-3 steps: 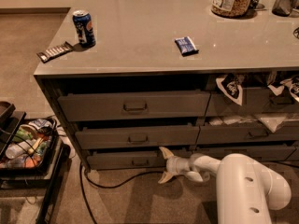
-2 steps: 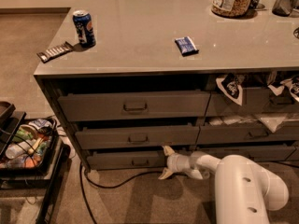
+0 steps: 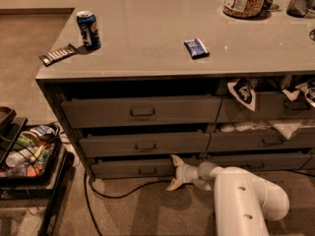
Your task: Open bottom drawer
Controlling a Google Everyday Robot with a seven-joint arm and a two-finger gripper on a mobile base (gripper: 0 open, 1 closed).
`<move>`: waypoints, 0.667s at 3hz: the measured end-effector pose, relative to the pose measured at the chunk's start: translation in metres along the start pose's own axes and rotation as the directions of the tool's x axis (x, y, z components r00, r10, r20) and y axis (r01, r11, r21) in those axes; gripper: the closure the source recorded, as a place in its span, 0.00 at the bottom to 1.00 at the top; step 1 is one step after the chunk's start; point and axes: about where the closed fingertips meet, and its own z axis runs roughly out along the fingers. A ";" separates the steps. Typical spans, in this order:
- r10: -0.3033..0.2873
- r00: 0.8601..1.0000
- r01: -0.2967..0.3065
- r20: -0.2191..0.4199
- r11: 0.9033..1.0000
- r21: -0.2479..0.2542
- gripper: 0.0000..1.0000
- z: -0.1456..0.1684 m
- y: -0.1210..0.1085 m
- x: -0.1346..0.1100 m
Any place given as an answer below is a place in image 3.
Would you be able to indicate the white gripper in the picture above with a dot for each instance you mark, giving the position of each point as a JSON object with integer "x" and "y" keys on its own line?
{"x": 184, "y": 173}

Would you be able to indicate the grey drawer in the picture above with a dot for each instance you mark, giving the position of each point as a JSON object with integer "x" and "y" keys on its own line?
{"x": 141, "y": 111}
{"x": 263, "y": 162}
{"x": 269, "y": 106}
{"x": 134, "y": 168}
{"x": 259, "y": 140}
{"x": 143, "y": 144}

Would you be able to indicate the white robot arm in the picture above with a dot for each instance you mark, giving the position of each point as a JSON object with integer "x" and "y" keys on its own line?
{"x": 243, "y": 201}

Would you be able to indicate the grey drawer cabinet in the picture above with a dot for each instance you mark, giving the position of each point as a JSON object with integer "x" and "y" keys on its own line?
{"x": 142, "y": 54}

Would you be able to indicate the black and white chip bag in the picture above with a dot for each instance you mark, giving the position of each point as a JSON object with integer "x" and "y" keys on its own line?
{"x": 244, "y": 93}

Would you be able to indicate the white plastic bag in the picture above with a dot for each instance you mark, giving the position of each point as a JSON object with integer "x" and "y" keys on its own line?
{"x": 286, "y": 127}

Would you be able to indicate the blue snack packet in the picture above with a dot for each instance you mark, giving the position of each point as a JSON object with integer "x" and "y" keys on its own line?
{"x": 196, "y": 48}

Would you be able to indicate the black bin of snacks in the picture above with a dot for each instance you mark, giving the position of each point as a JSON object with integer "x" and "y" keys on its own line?
{"x": 33, "y": 156}

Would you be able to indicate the black tray stack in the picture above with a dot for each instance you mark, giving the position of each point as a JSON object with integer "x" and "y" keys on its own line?
{"x": 10, "y": 127}

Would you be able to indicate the dark snack bar wrapper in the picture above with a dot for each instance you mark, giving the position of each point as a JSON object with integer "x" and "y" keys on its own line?
{"x": 58, "y": 55}

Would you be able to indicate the blue pepsi can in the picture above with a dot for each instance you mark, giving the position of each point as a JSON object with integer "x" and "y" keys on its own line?
{"x": 86, "y": 21}

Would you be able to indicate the large jar of nuts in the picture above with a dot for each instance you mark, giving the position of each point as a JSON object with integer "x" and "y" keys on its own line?
{"x": 242, "y": 9}

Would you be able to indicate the metal pitcher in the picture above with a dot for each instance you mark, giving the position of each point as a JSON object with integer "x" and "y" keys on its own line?
{"x": 299, "y": 8}

